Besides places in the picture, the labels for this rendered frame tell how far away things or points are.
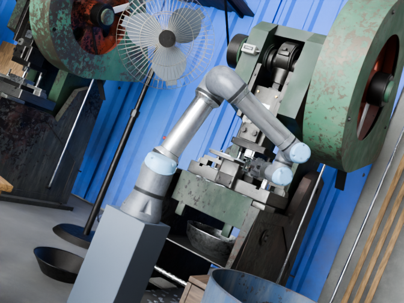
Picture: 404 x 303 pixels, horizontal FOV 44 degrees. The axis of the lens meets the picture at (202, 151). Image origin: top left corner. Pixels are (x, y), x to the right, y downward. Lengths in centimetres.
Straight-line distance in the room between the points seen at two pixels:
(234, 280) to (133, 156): 291
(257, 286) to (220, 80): 76
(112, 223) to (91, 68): 172
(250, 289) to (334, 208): 213
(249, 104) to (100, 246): 73
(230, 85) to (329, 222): 189
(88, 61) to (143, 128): 108
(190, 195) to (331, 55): 89
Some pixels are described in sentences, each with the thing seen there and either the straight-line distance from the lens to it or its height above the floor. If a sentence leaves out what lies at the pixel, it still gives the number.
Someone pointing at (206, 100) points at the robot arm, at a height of 94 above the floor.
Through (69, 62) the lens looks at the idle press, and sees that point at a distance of 321.
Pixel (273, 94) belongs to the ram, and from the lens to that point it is 246.
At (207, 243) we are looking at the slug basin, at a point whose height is 37.
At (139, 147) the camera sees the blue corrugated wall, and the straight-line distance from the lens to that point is 420.
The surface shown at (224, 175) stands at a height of 69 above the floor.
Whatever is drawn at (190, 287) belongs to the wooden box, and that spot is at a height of 32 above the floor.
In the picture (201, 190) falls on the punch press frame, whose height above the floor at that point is 59.
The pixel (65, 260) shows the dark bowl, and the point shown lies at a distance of 250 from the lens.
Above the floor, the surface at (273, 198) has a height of 68.
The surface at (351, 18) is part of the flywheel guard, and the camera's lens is 216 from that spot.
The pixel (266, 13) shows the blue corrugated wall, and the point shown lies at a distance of 406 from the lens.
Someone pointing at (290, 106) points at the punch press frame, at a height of 111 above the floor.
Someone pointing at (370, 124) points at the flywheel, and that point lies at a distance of 268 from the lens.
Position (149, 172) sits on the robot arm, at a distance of 176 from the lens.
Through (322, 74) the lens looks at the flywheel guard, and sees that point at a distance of 208.
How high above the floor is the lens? 72
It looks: 1 degrees up
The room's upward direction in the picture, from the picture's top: 22 degrees clockwise
